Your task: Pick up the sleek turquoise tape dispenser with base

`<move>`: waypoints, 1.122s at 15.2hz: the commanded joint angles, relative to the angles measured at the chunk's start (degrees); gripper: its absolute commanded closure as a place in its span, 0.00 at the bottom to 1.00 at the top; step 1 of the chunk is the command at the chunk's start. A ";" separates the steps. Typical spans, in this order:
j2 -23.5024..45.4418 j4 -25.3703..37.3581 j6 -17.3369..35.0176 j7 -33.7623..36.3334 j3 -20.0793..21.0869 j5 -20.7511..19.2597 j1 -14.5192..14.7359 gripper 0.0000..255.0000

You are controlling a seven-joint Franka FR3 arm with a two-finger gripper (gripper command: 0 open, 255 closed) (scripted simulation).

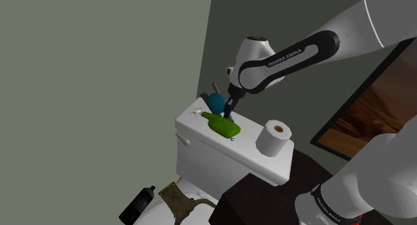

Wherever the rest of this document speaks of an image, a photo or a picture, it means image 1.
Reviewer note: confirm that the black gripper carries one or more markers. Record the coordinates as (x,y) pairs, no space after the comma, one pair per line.
(236,91)

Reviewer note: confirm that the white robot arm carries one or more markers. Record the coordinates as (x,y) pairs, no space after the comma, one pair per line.
(374,182)

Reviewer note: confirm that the teal round ball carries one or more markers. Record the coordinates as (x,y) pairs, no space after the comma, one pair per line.
(215,102)

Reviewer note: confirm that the green glass bottle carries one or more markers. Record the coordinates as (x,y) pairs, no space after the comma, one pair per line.
(223,125)

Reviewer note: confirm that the grey stick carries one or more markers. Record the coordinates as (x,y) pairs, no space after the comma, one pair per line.
(216,88)

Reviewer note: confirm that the small brown object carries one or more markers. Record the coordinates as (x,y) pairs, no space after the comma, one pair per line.
(203,96)

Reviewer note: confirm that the small white figure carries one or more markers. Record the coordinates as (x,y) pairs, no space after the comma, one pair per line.
(195,111)

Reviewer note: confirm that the white toilet paper roll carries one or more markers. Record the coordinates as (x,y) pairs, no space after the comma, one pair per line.
(272,140)

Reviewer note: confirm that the dark robot stand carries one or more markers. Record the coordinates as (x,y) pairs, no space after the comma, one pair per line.
(260,201)

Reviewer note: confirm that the tan rusty tool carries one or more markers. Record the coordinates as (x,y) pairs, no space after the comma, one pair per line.
(177,201)

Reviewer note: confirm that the black spray bottle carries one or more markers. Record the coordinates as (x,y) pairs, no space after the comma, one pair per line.
(136,206)

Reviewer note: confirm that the black framed wall picture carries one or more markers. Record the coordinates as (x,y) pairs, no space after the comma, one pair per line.
(374,117)

